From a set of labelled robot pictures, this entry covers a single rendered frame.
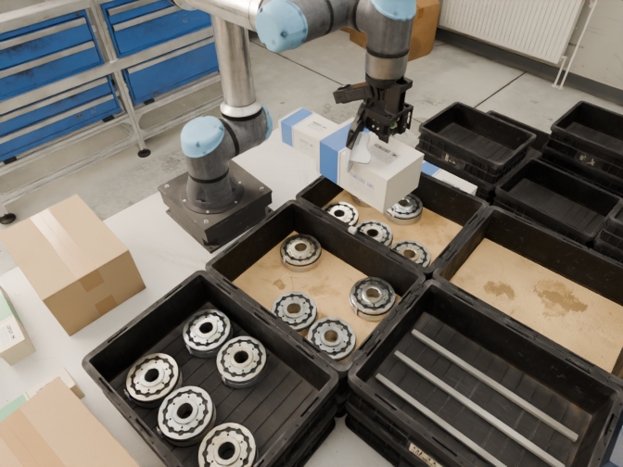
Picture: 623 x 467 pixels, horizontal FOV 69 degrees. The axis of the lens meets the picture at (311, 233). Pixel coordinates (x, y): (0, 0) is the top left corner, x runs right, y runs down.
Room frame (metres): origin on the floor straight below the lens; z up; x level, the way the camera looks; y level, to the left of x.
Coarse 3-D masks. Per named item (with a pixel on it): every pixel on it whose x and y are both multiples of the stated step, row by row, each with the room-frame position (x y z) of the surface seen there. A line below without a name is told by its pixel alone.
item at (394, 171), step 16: (336, 128) 0.87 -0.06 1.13; (320, 144) 0.82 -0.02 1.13; (336, 144) 0.81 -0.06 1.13; (368, 144) 0.81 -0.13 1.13; (384, 144) 0.80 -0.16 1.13; (400, 144) 0.80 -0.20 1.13; (320, 160) 0.82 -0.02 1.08; (336, 160) 0.79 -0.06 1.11; (384, 160) 0.75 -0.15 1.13; (400, 160) 0.75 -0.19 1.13; (416, 160) 0.75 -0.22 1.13; (336, 176) 0.78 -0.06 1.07; (352, 176) 0.75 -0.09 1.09; (368, 176) 0.72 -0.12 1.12; (384, 176) 0.70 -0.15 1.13; (400, 176) 0.72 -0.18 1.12; (416, 176) 0.76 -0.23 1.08; (352, 192) 0.75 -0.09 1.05; (368, 192) 0.72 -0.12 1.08; (384, 192) 0.69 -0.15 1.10; (400, 192) 0.72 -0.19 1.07; (384, 208) 0.69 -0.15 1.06
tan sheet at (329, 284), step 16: (272, 256) 0.76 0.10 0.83; (256, 272) 0.71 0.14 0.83; (272, 272) 0.71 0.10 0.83; (288, 272) 0.70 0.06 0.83; (304, 272) 0.70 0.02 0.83; (320, 272) 0.70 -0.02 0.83; (336, 272) 0.70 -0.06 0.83; (352, 272) 0.70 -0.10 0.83; (240, 288) 0.66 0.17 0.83; (256, 288) 0.66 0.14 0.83; (272, 288) 0.66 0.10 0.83; (288, 288) 0.66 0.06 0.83; (304, 288) 0.66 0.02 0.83; (320, 288) 0.65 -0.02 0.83; (336, 288) 0.65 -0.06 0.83; (272, 304) 0.61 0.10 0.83; (320, 304) 0.61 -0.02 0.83; (336, 304) 0.61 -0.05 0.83; (352, 320) 0.56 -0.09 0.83; (304, 336) 0.52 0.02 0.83
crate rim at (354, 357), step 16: (304, 208) 0.83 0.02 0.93; (256, 224) 0.78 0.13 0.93; (336, 224) 0.77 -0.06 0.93; (240, 240) 0.72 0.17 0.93; (224, 256) 0.68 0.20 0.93; (384, 256) 0.67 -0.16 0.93; (416, 272) 0.62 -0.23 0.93; (416, 288) 0.57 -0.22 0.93; (256, 304) 0.54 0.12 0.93; (400, 304) 0.53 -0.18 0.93; (272, 320) 0.50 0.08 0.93; (384, 320) 0.50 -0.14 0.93; (368, 336) 0.46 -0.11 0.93; (320, 352) 0.43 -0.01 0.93; (336, 368) 0.40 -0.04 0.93
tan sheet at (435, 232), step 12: (348, 192) 1.00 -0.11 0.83; (360, 216) 0.90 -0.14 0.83; (372, 216) 0.90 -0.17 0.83; (384, 216) 0.89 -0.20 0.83; (432, 216) 0.89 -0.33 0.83; (396, 228) 0.85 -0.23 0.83; (408, 228) 0.85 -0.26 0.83; (420, 228) 0.85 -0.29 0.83; (432, 228) 0.84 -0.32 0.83; (444, 228) 0.84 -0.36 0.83; (456, 228) 0.84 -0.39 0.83; (396, 240) 0.80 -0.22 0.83; (420, 240) 0.80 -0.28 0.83; (432, 240) 0.80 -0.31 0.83; (444, 240) 0.80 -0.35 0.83; (432, 252) 0.76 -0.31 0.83
